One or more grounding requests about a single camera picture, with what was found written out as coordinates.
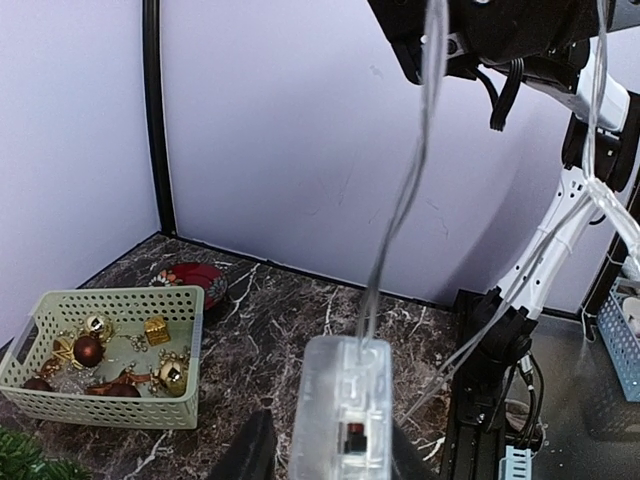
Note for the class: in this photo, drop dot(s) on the gold gift box ornament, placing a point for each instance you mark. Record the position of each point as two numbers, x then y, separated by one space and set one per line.
156 330

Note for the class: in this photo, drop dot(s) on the black front table rail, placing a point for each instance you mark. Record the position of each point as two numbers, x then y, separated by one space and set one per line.
475 434

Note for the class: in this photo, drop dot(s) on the white slotted cable duct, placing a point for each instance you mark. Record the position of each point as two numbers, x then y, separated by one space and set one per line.
516 464

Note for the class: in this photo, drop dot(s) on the right black frame post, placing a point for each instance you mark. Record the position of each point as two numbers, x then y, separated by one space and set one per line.
154 108

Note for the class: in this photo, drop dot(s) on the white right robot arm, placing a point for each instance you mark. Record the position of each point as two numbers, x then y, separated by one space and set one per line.
481 209

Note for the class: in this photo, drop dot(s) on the blue perforated basket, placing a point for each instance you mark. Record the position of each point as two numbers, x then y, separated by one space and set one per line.
620 336

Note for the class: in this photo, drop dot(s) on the silver glitter star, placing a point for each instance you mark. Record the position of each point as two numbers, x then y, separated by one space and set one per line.
72 381

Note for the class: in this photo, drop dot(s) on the gold star ornament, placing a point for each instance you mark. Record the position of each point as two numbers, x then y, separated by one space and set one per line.
62 350

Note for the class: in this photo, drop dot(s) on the gold shiny bauble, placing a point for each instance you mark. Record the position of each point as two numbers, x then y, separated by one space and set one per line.
99 325
173 376

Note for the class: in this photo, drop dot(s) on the pale green perforated basket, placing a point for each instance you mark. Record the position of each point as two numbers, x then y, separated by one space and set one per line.
128 308

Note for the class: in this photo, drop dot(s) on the small green christmas tree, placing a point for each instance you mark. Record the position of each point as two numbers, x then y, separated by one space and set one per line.
23 458

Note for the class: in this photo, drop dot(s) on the clear battery box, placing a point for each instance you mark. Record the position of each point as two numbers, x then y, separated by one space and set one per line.
343 421

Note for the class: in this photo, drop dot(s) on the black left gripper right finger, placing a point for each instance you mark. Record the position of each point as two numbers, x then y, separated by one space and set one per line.
405 461

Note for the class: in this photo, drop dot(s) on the brown matte bauble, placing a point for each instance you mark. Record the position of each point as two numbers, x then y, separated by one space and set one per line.
122 390
88 351

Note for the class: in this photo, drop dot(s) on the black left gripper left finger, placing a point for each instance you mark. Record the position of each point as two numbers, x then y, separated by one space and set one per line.
251 454

